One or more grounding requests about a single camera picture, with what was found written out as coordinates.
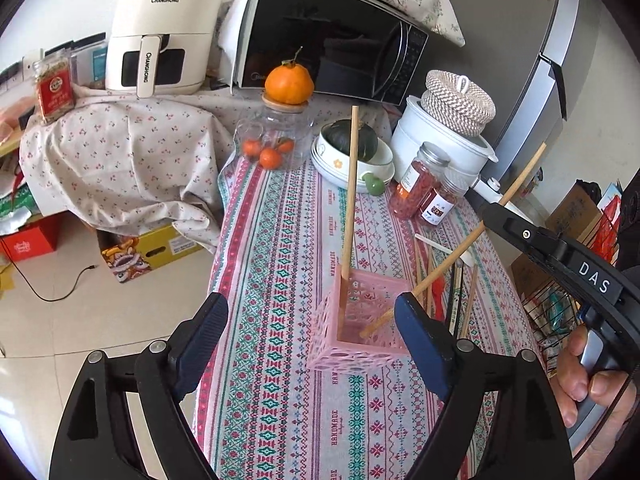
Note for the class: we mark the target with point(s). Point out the red gift box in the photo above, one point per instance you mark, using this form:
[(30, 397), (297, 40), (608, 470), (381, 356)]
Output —
[(36, 239)]

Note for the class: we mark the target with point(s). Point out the pink perforated utensil holder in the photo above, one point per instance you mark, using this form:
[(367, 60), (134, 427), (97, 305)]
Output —
[(369, 296)]

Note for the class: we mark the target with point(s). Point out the red plastic spoon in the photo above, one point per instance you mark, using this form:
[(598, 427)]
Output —
[(438, 309)]

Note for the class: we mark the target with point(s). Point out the woven rope lidded basket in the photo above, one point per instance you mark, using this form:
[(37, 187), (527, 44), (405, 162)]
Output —
[(457, 102)]

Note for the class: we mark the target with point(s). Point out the black wire rack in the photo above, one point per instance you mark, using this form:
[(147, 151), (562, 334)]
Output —
[(552, 315)]

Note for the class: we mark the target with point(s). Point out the red plastic bag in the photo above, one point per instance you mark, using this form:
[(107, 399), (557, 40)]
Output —
[(604, 242)]

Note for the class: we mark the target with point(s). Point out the black microwave oven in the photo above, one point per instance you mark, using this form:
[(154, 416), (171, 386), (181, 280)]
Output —
[(362, 49)]

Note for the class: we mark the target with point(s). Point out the patterned striped tablecloth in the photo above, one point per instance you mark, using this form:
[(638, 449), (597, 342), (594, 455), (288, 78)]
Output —
[(262, 412)]

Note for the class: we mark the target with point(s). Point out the cream air fryer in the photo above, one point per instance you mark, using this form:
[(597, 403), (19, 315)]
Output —
[(160, 46)]

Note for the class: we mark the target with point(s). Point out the black chopstick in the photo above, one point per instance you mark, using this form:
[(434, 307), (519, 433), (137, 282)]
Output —
[(454, 299)]

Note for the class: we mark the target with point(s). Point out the grey refrigerator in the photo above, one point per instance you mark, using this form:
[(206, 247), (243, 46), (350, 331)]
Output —
[(515, 50)]

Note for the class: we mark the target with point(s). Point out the tall jar red goji berries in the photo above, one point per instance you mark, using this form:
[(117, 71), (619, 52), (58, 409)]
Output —
[(428, 164)]

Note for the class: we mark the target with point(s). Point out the person's right hand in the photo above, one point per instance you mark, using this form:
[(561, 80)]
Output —
[(571, 384)]

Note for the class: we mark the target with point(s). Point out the glass jar with tomatoes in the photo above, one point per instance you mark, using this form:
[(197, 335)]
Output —
[(276, 136)]

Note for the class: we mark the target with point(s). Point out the red labelled snack jar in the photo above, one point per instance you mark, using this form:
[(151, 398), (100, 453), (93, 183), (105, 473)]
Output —
[(54, 87)]

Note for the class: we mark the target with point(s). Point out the wooden chopstick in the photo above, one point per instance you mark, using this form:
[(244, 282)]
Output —
[(349, 219), (419, 262), (451, 259), (428, 292), (464, 327)]

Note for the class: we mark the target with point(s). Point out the orange tangerine on jar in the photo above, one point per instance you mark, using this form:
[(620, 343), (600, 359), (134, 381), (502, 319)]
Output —
[(289, 83)]

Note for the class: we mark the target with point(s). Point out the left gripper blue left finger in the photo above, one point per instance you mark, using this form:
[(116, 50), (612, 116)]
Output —
[(96, 438)]

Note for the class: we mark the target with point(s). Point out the yellow cartoon cardboard box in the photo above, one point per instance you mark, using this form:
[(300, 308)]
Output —
[(129, 257)]

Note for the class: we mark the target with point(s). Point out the short jar labelled dried fruit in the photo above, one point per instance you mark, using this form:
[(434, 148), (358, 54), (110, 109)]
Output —
[(445, 193)]

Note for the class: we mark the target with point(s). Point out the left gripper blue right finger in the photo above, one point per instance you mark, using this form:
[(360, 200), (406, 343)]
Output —
[(527, 438)]

